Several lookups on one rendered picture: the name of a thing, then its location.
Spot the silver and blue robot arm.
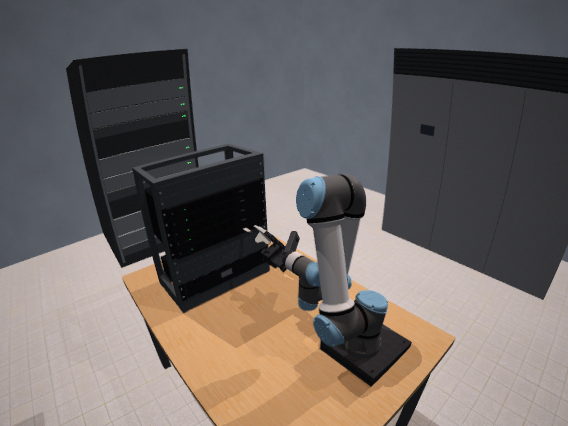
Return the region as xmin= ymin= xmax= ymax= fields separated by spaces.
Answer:
xmin=285 ymin=174 xmax=388 ymax=359

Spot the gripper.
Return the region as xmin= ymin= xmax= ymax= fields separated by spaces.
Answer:
xmin=254 ymin=225 xmax=295 ymax=272

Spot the black server rack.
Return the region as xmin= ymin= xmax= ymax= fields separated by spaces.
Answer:
xmin=132 ymin=144 xmax=270 ymax=313

